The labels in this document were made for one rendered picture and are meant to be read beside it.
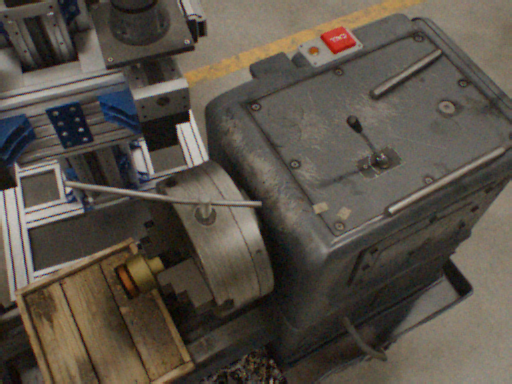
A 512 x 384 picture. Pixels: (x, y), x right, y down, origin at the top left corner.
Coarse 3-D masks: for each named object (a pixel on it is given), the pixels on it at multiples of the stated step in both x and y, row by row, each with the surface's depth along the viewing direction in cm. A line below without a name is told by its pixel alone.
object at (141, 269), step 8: (136, 256) 112; (144, 256) 113; (120, 264) 113; (128, 264) 111; (136, 264) 110; (144, 264) 110; (152, 264) 111; (160, 264) 112; (120, 272) 110; (128, 272) 110; (136, 272) 110; (144, 272) 110; (152, 272) 111; (160, 272) 112; (120, 280) 110; (128, 280) 110; (136, 280) 110; (144, 280) 110; (152, 280) 110; (128, 288) 110; (136, 288) 111; (144, 288) 111; (152, 288) 112; (160, 288) 113; (128, 296) 111; (136, 296) 112
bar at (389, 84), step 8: (424, 56) 120; (432, 56) 120; (440, 56) 121; (416, 64) 118; (424, 64) 119; (400, 72) 117; (408, 72) 117; (416, 72) 118; (392, 80) 116; (400, 80) 116; (376, 88) 115; (384, 88) 115; (392, 88) 116; (376, 96) 114
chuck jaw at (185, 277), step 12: (180, 264) 112; (192, 264) 112; (156, 276) 111; (168, 276) 111; (180, 276) 111; (192, 276) 111; (168, 288) 111; (180, 288) 109; (192, 288) 109; (204, 288) 109; (180, 300) 111; (192, 300) 107; (204, 300) 107; (228, 300) 108
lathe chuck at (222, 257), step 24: (192, 168) 114; (168, 192) 107; (192, 192) 106; (216, 192) 106; (192, 216) 103; (216, 216) 103; (192, 240) 102; (216, 240) 102; (240, 240) 104; (216, 264) 102; (240, 264) 104; (216, 288) 104; (240, 288) 107; (216, 312) 115
